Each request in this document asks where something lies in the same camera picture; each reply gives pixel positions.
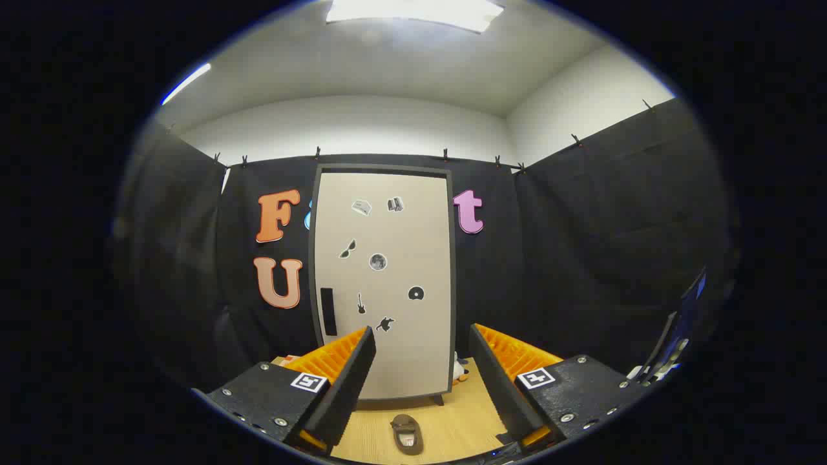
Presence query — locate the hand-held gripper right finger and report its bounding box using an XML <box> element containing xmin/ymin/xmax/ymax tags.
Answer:
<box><xmin>469</xmin><ymin>323</ymin><xmax>653</xmax><ymax>453</ymax></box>

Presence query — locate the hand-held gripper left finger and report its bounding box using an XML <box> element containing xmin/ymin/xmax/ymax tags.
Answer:
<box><xmin>192</xmin><ymin>326</ymin><xmax>377</xmax><ymax>457</ymax></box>

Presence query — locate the brown fuzzy shoe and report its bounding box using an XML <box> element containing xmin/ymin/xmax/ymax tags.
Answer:
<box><xmin>390</xmin><ymin>414</ymin><xmax>424</xmax><ymax>456</ymax></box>

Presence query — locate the black door handle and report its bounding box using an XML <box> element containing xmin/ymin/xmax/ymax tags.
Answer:
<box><xmin>320</xmin><ymin>287</ymin><xmax>338</xmax><ymax>336</ymax></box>

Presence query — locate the grey shoe cabinet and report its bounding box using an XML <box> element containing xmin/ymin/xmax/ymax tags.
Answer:
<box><xmin>309</xmin><ymin>165</ymin><xmax>457</xmax><ymax>406</ymax></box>

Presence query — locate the black backdrop cloth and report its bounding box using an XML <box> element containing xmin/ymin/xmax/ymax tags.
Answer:
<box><xmin>113</xmin><ymin>97</ymin><xmax>740</xmax><ymax>395</ymax></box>

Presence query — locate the ceiling light strip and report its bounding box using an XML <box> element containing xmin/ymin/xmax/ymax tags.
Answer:
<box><xmin>162</xmin><ymin>63</ymin><xmax>212</xmax><ymax>105</ymax></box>

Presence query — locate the ceiling light panel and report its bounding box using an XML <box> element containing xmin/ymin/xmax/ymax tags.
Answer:
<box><xmin>325</xmin><ymin>0</ymin><xmax>505</xmax><ymax>34</ymax></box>

